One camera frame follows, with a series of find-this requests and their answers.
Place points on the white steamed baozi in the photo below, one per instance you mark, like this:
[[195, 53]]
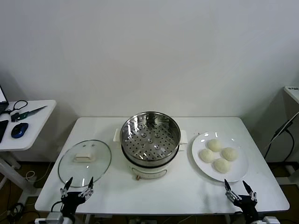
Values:
[[214, 145], [222, 165], [207, 156], [229, 154]]

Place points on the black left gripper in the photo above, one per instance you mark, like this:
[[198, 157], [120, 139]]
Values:
[[70, 203]]

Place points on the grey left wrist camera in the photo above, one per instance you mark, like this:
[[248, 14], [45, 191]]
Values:
[[54, 219]]

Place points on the computer monitor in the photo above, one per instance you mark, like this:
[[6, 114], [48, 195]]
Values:
[[2, 102]]

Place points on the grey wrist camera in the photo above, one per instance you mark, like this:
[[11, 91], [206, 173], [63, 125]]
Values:
[[271, 220], [54, 219]]

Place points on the white table with label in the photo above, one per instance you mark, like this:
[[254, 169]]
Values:
[[293, 93]]

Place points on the round glass pot lid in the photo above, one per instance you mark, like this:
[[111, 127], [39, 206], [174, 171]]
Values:
[[84, 156]]

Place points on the white side table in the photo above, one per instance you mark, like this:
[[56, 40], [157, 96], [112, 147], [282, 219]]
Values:
[[35, 130]]

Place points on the blue computer mouse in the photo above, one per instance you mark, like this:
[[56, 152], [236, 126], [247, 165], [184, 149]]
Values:
[[19, 129]]

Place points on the perforated steel steamer basket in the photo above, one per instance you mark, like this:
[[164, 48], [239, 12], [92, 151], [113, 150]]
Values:
[[150, 140]]

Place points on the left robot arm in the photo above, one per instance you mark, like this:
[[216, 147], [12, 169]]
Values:
[[69, 220]]

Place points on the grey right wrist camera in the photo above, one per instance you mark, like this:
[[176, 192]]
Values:
[[271, 220]]

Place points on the black smartphone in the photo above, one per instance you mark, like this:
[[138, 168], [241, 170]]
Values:
[[2, 129]]

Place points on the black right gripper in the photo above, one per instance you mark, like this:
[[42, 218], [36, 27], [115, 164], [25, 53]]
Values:
[[248, 206]]

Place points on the white electric cooking pot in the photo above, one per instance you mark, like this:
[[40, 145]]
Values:
[[149, 171]]

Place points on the white oval plate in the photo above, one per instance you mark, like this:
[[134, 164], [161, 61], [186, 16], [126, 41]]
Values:
[[240, 172]]

